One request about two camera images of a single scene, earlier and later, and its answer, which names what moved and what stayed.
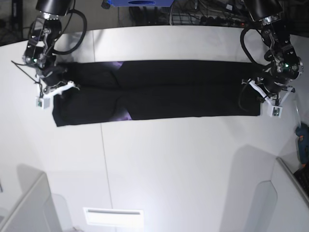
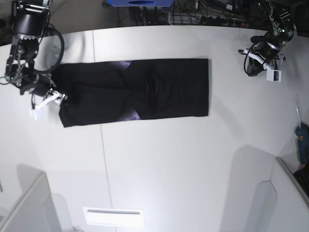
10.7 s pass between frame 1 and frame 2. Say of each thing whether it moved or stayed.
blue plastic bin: stayed
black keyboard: stayed
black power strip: stayed
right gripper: moved
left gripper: moved
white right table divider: stayed
